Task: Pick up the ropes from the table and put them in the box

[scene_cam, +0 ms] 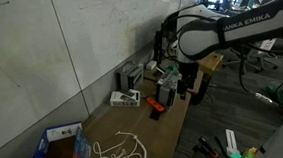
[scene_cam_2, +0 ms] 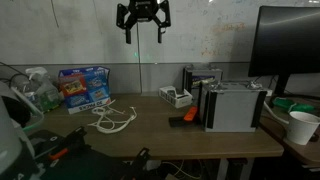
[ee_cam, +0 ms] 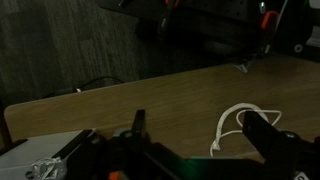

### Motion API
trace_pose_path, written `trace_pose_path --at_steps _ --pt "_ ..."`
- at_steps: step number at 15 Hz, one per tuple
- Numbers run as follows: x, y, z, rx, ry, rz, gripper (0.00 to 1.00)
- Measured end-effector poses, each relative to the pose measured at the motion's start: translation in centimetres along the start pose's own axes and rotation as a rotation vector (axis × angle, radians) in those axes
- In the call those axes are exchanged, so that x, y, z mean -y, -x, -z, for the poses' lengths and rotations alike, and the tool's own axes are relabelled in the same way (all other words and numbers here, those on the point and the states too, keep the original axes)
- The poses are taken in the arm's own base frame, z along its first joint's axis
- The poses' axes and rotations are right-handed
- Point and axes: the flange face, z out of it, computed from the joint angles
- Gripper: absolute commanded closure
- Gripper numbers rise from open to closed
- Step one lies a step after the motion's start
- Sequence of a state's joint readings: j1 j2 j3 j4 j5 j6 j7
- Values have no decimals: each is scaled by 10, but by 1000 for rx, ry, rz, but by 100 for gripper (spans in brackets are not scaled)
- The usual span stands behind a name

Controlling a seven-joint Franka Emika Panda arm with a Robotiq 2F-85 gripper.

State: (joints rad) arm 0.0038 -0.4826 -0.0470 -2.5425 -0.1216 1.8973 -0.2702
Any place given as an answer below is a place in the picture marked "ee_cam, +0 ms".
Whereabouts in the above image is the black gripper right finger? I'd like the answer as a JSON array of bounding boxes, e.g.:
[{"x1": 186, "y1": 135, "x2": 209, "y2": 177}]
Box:
[{"x1": 242, "y1": 111, "x2": 286, "y2": 160}]

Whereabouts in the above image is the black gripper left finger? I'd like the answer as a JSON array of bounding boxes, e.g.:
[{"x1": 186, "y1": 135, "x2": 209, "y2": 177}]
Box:
[{"x1": 131, "y1": 109, "x2": 146, "y2": 137}]

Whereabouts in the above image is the thick white braided rope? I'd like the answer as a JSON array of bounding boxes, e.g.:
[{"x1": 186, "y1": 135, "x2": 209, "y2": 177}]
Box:
[{"x1": 209, "y1": 102, "x2": 270, "y2": 158}]

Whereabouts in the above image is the grey metal box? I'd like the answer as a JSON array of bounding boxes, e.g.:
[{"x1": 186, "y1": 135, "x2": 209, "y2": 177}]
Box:
[{"x1": 0, "y1": 129, "x2": 95, "y2": 180}]

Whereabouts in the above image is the black floor cable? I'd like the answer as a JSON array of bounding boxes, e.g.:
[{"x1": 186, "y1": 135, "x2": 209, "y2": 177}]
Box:
[{"x1": 43, "y1": 75, "x2": 125, "y2": 98}]

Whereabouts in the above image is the orange handled clamp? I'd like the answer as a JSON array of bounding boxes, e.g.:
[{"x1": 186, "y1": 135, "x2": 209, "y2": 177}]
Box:
[{"x1": 256, "y1": 9, "x2": 280, "y2": 58}]

